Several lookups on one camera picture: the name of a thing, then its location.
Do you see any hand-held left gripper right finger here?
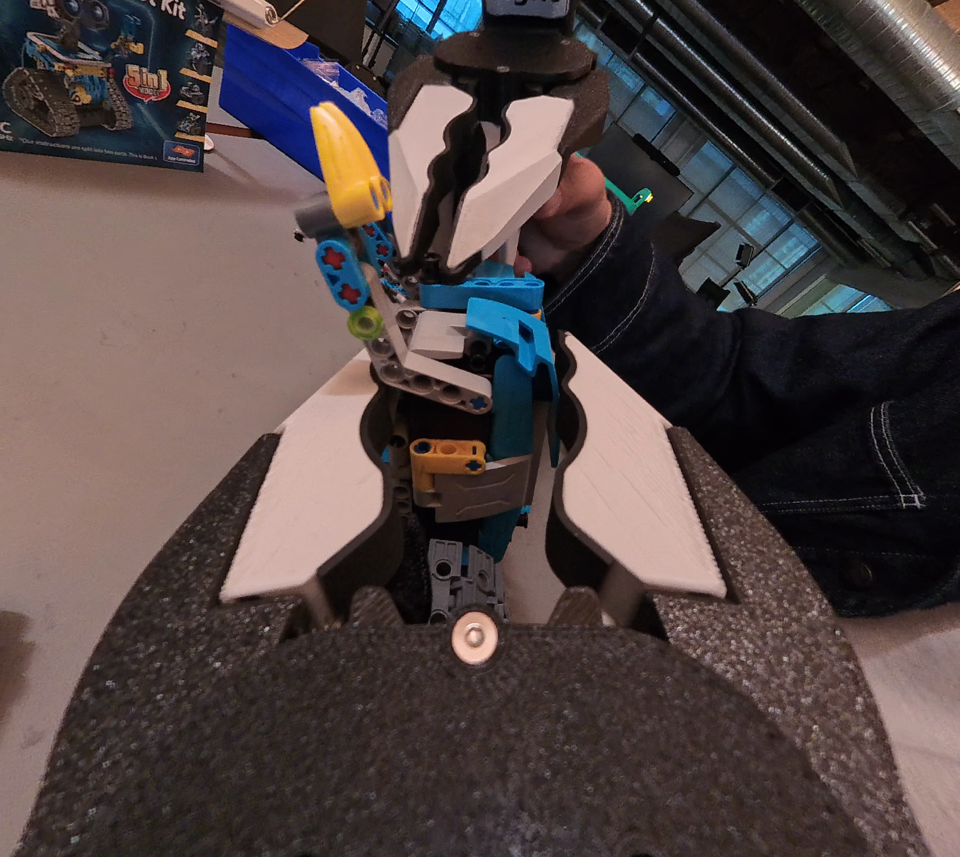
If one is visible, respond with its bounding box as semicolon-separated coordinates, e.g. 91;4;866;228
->
546;332;730;602

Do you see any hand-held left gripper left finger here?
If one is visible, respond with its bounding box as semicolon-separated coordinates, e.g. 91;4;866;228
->
221;347;396;605

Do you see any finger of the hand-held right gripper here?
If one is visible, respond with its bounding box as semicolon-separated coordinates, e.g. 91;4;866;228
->
449;91;577;266
386;80;487;260

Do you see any blue tracked toy robot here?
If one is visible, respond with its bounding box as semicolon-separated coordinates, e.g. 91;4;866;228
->
293;100;565;627

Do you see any person's right forearm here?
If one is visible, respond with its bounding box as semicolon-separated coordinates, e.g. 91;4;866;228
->
540;205;960;618

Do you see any grey desk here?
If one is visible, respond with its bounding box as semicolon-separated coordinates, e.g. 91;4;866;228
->
0;122;960;857

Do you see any person's right hand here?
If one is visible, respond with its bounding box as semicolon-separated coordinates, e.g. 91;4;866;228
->
516;161;616;279

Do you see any teal plastic tub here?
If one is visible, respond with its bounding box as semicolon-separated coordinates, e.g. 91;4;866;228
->
606;181;655;218

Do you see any blue plastic bin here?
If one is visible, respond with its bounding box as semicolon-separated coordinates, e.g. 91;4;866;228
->
218;23;396;188

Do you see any small robot kit box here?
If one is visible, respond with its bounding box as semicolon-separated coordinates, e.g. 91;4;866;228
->
0;0;228;177

